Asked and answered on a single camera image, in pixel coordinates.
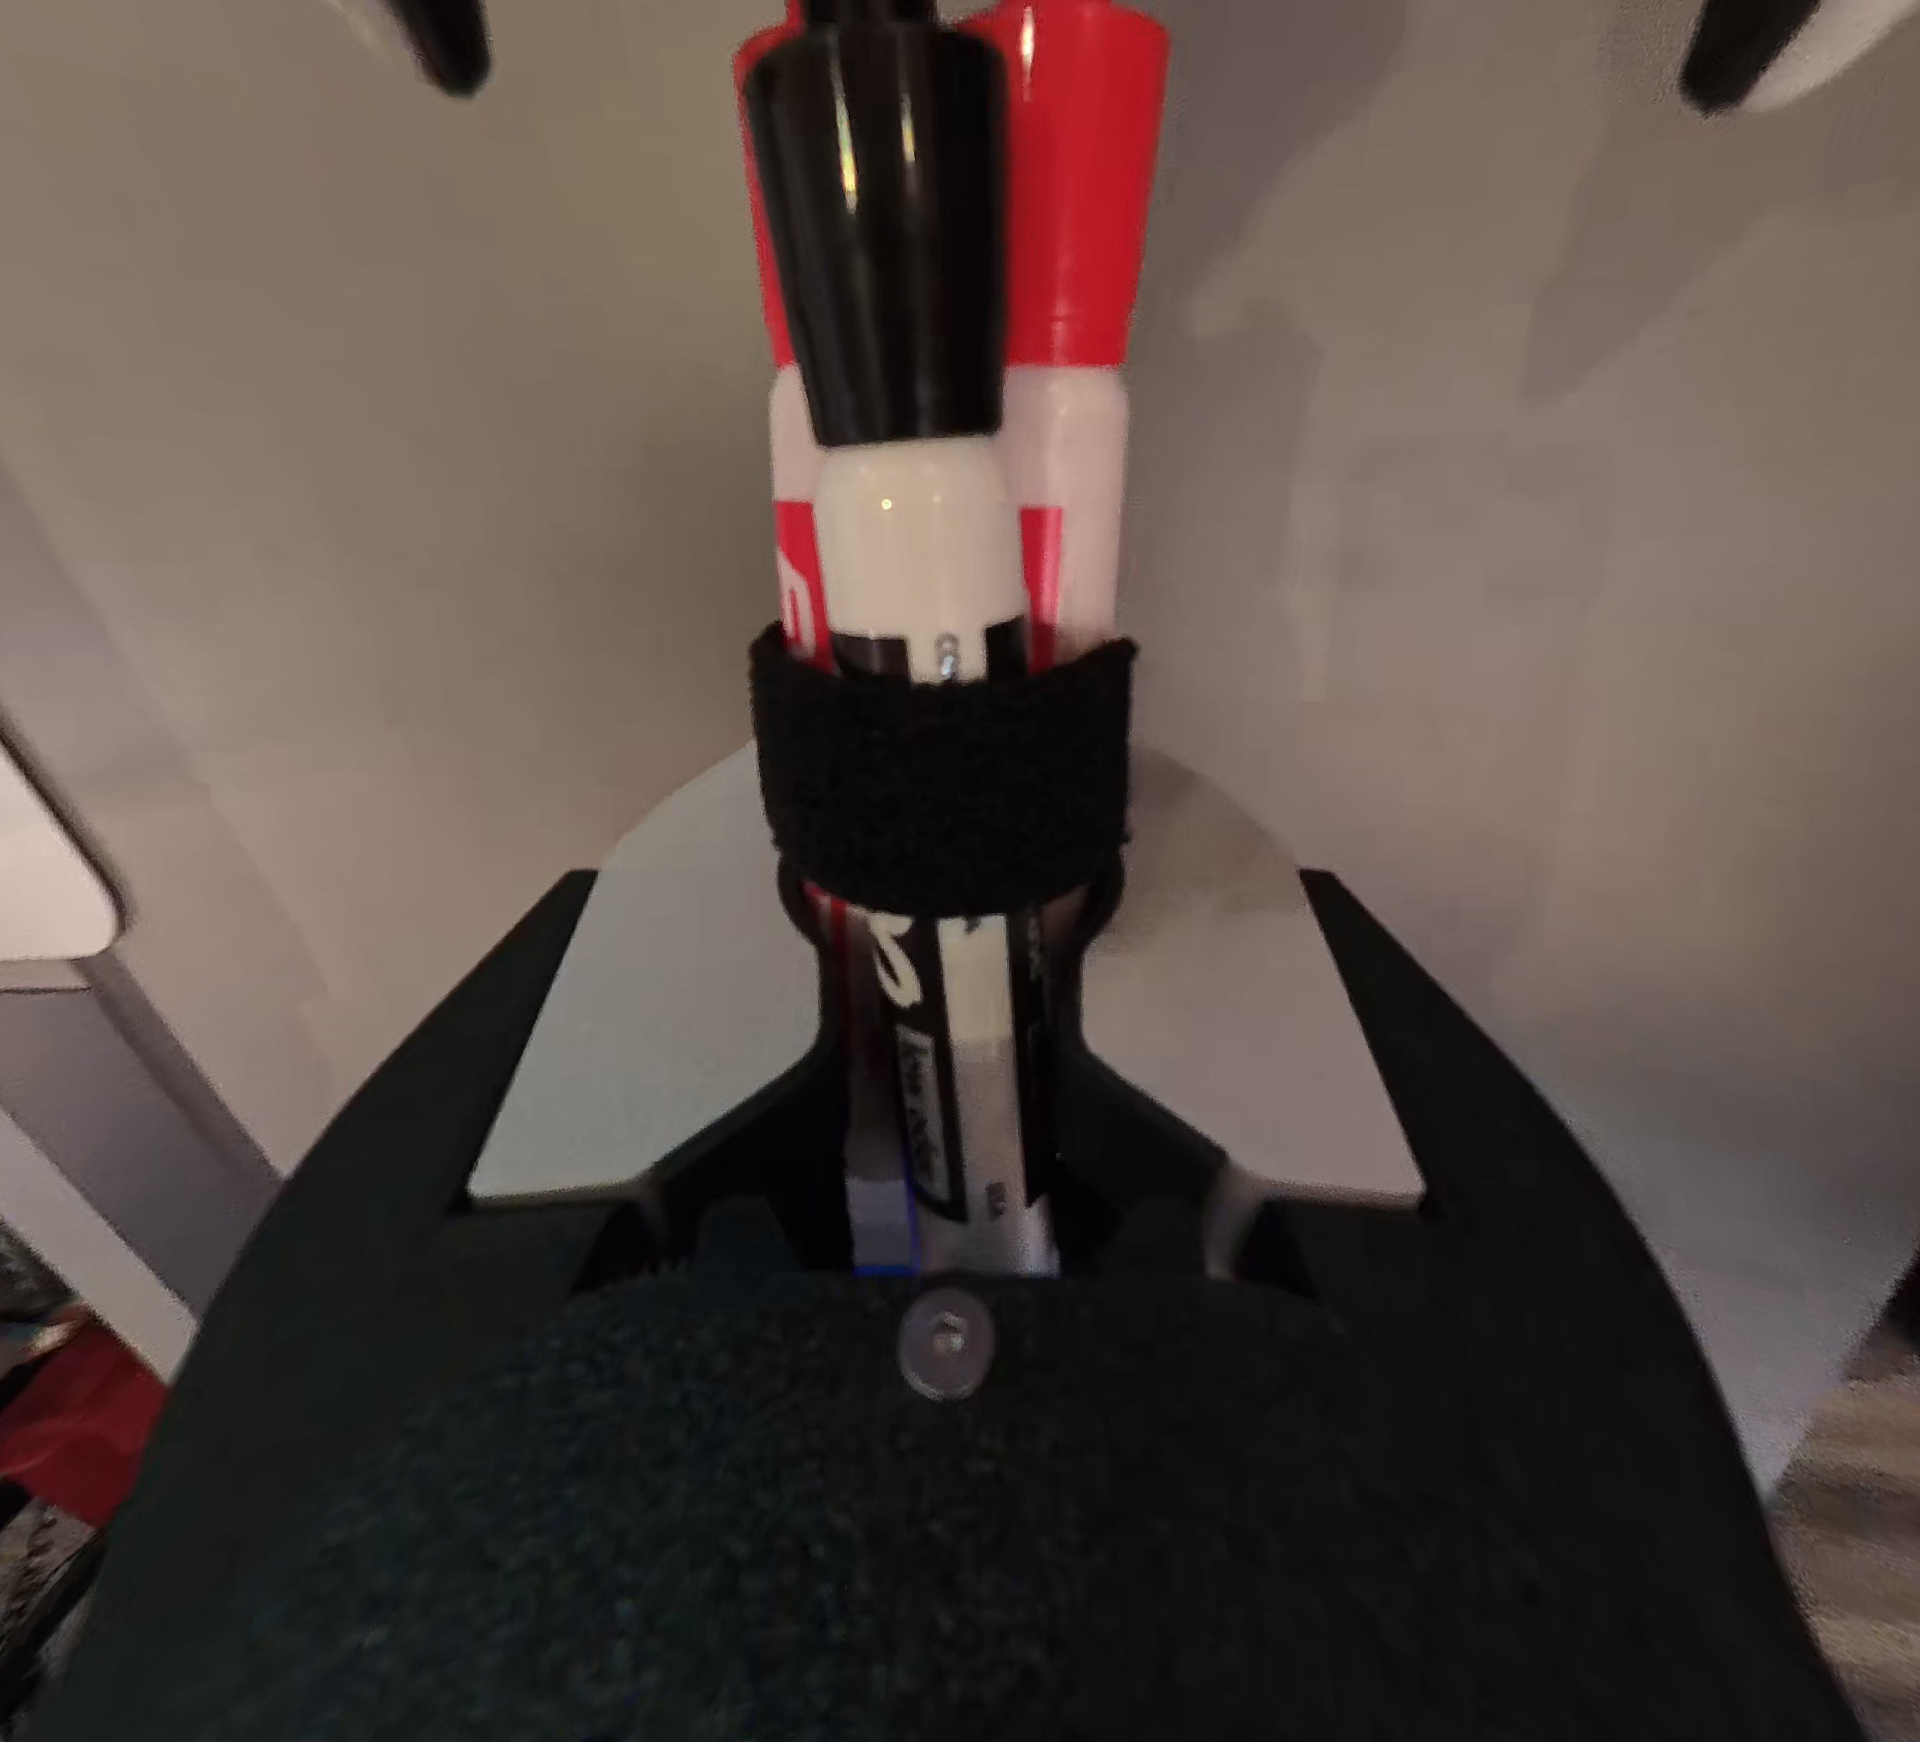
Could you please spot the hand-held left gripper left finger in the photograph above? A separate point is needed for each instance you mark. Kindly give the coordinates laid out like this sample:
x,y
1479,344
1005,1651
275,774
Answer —
x,y
645,1023

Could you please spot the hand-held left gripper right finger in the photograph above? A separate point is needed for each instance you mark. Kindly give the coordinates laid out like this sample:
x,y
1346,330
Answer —
x,y
1276,1023

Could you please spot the red dry-erase marker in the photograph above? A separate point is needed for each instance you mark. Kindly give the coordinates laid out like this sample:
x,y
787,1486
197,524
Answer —
x,y
759,270
1081,195

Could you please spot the black dry-erase marker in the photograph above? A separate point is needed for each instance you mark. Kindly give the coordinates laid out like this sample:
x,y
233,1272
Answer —
x,y
885,270

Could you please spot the white furniture panel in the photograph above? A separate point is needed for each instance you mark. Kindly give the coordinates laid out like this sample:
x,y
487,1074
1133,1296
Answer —
x,y
51,843

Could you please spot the red object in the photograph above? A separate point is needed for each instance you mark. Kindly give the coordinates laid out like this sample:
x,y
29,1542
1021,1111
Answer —
x,y
75,1429

